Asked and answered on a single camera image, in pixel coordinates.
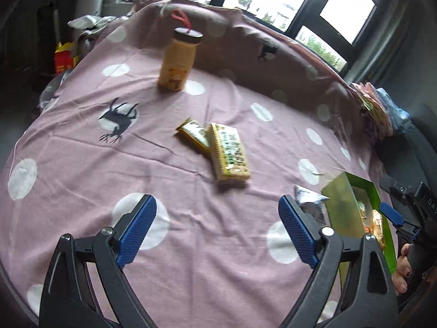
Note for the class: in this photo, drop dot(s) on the green cardboard box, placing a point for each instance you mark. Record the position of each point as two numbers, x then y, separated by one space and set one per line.
341 205

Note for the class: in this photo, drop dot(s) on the red and yellow carton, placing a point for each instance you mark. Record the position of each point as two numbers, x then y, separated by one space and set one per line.
63 61

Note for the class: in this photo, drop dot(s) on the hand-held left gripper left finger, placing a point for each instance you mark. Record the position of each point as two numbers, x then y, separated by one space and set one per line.
136 232

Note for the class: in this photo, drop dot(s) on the white crumpled bag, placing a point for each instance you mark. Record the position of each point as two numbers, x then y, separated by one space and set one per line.
85 21

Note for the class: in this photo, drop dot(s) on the light blue cloth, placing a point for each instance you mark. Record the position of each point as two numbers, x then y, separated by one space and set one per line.
396 112

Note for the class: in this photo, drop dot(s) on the yellow and green biscuit pack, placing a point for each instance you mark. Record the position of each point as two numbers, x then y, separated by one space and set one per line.
228 153

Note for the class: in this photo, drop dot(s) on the black window frame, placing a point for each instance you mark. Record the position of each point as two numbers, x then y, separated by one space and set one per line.
307 6

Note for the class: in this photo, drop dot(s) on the silver snack packet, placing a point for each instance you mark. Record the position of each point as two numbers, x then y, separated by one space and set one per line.
310 200

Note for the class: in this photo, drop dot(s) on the person's right hand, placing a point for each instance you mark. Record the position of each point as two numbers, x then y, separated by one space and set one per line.
403 270

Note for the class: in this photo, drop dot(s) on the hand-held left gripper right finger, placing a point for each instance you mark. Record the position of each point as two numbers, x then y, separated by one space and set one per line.
297 232

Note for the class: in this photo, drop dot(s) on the dark grey seat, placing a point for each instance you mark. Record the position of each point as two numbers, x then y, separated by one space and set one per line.
416 143

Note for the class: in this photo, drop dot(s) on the clear plastic bag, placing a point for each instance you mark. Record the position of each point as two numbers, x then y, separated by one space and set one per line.
51 88

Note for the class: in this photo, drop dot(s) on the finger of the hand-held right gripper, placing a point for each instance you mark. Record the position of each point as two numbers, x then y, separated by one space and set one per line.
391 213
394 188

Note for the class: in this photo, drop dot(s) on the yellow bottle with black cap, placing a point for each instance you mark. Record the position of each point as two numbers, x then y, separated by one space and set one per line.
177 65

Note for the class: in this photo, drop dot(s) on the white board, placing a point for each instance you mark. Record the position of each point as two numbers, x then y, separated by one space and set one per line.
88 0

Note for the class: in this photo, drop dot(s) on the small gold snack bar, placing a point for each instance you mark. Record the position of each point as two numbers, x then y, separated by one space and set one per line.
194 133

